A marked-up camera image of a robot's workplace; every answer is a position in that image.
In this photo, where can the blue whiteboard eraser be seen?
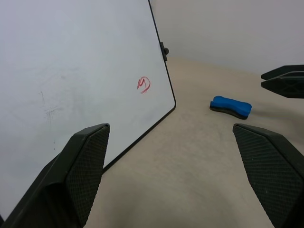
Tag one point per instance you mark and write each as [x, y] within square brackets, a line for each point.
[231, 105]

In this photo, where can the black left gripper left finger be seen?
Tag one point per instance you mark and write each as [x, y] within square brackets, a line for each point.
[71, 171]

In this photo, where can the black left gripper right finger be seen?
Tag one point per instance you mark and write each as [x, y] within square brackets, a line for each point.
[273, 166]

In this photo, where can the white whiteboard with black frame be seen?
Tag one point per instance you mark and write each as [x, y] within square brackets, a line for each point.
[78, 66]

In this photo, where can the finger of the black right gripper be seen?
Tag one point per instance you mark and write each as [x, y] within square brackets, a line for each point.
[288, 70]
[289, 86]

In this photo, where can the black whiteboard hinge knob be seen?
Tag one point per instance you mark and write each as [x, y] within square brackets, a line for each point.
[164, 50]

